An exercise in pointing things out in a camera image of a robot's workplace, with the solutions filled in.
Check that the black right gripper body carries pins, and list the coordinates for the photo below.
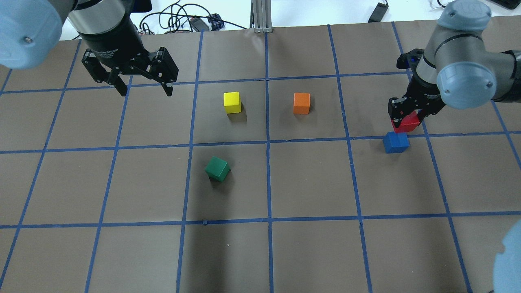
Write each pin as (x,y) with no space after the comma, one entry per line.
(423,92)

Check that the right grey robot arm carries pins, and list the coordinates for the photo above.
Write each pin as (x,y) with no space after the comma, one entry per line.
(455,69)

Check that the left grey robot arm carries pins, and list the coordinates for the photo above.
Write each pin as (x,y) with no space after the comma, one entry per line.
(30,29)

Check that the red wooden block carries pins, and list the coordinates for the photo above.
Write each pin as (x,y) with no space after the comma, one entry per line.
(407,124)

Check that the aluminium frame post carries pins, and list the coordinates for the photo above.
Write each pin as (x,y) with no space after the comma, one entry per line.
(260,16)

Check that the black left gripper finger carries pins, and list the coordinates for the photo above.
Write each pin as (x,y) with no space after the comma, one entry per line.
(164,70)
(116,81)

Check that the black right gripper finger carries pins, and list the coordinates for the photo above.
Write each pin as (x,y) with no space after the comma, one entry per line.
(398,108)
(421,116)

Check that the orange wooden block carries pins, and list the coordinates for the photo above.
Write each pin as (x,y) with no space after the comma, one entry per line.
(301,103)

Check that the black power adapter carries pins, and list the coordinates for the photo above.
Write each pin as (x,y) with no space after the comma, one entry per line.
(378,13)

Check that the blue wooden block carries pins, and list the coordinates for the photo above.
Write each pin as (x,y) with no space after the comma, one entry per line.
(396,142)

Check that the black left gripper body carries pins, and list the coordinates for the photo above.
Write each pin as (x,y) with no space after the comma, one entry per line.
(115,45)

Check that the brown paper table cover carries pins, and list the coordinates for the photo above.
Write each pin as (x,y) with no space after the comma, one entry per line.
(103,193)

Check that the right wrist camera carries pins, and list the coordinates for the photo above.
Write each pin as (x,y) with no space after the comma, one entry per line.
(409,60)

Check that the green wooden block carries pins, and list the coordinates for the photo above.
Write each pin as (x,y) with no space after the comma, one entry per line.
(217,169)

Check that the yellow wooden block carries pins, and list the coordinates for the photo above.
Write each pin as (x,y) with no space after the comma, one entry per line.
(232,102)

